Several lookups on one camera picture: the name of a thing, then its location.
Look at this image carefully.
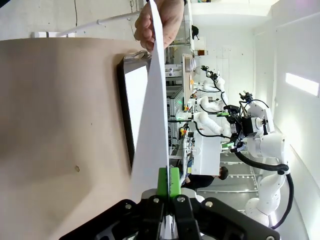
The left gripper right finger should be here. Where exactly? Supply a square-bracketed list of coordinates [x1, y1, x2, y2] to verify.
[169, 166, 281, 240]

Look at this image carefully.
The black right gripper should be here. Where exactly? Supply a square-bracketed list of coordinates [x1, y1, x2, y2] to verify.
[216, 104, 256, 154]

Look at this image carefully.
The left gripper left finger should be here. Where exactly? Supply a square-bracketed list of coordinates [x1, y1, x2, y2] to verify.
[59, 166, 171, 240]

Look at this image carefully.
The person's left hand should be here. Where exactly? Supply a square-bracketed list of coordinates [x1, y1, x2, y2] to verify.
[133, 0, 185, 53]

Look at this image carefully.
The seated man in black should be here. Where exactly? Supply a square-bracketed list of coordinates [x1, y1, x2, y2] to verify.
[181, 166, 230, 190]

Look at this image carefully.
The white cabinet box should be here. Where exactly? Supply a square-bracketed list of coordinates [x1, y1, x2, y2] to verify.
[193, 132, 222, 176]

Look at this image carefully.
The dark brown plastic tray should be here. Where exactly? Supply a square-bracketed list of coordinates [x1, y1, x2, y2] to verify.
[116, 49, 154, 171]

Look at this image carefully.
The rectangular ceiling light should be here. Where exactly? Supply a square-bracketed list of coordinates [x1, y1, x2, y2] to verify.
[284, 72, 320, 98]

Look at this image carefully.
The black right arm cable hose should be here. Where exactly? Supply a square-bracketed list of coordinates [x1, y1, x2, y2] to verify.
[231, 147, 295, 230]

